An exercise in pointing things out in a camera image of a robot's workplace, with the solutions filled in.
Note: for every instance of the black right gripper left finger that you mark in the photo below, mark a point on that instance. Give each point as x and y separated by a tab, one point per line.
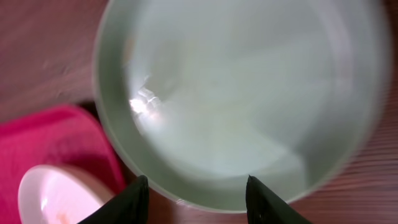
131	206

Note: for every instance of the white plate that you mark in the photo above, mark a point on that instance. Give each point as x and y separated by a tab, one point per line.
60	194

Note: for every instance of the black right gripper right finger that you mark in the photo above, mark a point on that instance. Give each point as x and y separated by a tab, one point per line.
265	207

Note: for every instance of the light blue plate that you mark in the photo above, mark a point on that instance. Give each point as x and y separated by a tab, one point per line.
200	95

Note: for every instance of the red serving tray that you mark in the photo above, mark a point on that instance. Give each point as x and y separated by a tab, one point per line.
62	135

